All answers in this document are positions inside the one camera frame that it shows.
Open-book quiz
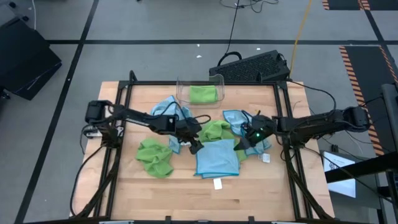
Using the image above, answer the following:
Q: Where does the large black case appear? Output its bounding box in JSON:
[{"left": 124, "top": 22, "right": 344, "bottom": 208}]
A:
[{"left": 0, "top": 17, "right": 62, "bottom": 101}]

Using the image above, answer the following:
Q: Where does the light blue microfiber towel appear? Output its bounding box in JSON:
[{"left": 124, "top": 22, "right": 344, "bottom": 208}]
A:
[
  {"left": 150, "top": 95, "right": 195, "bottom": 155},
  {"left": 194, "top": 139, "right": 241, "bottom": 190},
  {"left": 222, "top": 109, "right": 272, "bottom": 163}
]

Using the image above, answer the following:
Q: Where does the black beam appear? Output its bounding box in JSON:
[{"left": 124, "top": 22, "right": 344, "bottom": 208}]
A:
[{"left": 325, "top": 152, "right": 398, "bottom": 184}]

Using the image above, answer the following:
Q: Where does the black metal table frame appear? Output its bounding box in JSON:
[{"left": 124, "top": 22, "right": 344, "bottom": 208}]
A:
[{"left": 70, "top": 70, "right": 335, "bottom": 224}]

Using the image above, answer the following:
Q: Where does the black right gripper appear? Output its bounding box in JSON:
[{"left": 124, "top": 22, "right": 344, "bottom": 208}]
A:
[{"left": 233, "top": 114, "right": 277, "bottom": 152}]

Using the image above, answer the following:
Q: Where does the thin black cable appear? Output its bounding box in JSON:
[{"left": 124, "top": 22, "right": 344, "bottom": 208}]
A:
[{"left": 216, "top": 0, "right": 280, "bottom": 67}]

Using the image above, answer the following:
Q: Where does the grey post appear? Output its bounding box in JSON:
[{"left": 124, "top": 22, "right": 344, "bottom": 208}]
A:
[{"left": 381, "top": 83, "right": 398, "bottom": 162}]

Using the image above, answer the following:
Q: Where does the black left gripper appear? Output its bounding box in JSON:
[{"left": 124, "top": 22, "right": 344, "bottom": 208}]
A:
[{"left": 174, "top": 116, "right": 205, "bottom": 156}]

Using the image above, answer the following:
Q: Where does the black orange-striped mat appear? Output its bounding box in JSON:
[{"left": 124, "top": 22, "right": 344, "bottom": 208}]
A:
[
  {"left": 338, "top": 45, "right": 398, "bottom": 156},
  {"left": 322, "top": 0, "right": 398, "bottom": 11}
]

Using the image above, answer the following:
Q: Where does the yellow cable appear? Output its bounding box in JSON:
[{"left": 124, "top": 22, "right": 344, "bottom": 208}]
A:
[{"left": 289, "top": 0, "right": 313, "bottom": 77}]

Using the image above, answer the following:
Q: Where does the clear plastic bin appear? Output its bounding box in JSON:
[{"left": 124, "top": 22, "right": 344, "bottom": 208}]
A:
[{"left": 175, "top": 73, "right": 225, "bottom": 108}]

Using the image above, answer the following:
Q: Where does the thick black cable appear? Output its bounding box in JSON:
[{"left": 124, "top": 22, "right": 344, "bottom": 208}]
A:
[{"left": 70, "top": 143, "right": 105, "bottom": 217}]

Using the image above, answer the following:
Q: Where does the green microfiber towel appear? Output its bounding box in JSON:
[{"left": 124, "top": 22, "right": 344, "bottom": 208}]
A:
[
  {"left": 135, "top": 138, "right": 174, "bottom": 179},
  {"left": 197, "top": 119, "right": 249, "bottom": 162},
  {"left": 189, "top": 85, "right": 218, "bottom": 104}
]

